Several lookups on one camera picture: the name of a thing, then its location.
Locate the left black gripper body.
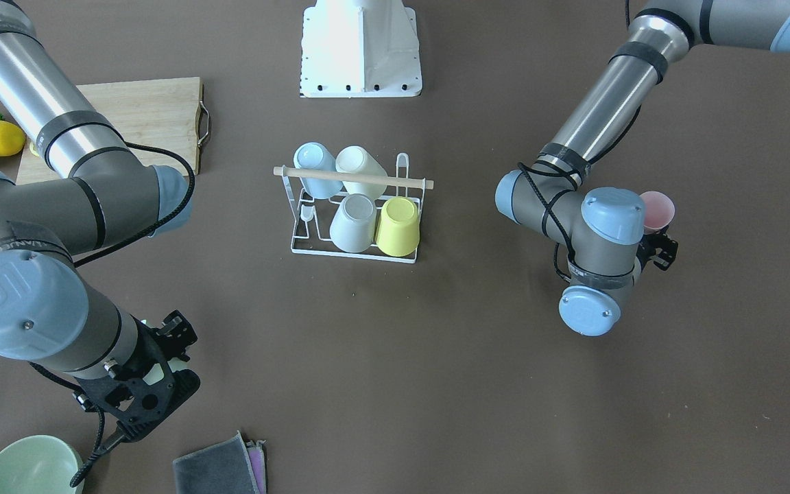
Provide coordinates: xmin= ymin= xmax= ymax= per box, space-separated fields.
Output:
xmin=636 ymin=233 xmax=678 ymax=271

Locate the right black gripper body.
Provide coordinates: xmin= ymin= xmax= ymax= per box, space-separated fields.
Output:
xmin=77 ymin=310 xmax=201 ymax=441

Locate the pink cup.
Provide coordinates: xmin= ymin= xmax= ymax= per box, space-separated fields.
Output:
xmin=639 ymin=191 xmax=676 ymax=234

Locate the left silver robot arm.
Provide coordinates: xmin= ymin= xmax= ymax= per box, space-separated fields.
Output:
xmin=495 ymin=1 xmax=790 ymax=338

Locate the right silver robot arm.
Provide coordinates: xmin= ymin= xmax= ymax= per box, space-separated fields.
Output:
xmin=0 ymin=1 xmax=200 ymax=444

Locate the grey cup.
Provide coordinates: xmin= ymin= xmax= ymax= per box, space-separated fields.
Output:
xmin=329 ymin=194 xmax=377 ymax=253

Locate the yellow cup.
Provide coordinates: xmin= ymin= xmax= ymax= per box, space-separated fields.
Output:
xmin=375 ymin=197 xmax=420 ymax=257

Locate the light blue cup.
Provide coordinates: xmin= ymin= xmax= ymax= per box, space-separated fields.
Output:
xmin=294 ymin=143 xmax=343 ymax=200

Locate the white cup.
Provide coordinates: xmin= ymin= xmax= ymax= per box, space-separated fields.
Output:
xmin=335 ymin=145 xmax=388 ymax=201

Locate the grey folded cloth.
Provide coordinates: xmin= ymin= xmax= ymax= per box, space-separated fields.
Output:
xmin=173 ymin=434 xmax=267 ymax=493

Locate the mint green bowl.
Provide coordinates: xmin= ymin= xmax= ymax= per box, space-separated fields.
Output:
xmin=0 ymin=435 xmax=84 ymax=493

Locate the wooden cutting board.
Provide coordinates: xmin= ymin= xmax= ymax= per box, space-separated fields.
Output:
xmin=16 ymin=77 xmax=212 ymax=186

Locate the white wire cup rack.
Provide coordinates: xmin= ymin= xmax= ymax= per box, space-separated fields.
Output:
xmin=273 ymin=153 xmax=435 ymax=263

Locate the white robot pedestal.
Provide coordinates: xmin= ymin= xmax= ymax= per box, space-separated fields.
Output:
xmin=299 ymin=1 xmax=423 ymax=98

